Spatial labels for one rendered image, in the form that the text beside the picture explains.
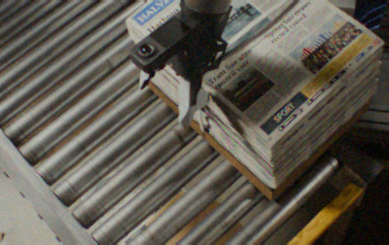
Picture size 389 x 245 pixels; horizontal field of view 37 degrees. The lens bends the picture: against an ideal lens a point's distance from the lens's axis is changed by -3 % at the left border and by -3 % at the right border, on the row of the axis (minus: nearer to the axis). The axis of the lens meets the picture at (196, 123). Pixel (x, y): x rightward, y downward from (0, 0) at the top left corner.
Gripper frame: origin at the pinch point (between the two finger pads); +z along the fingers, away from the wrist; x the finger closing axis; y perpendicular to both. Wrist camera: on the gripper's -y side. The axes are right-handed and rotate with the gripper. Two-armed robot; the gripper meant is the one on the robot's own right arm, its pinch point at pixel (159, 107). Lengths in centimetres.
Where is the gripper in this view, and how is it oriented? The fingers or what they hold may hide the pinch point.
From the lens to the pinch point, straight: 99.7
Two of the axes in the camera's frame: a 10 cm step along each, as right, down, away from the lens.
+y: 6.8, -2.8, 6.7
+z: -2.9, 7.4, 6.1
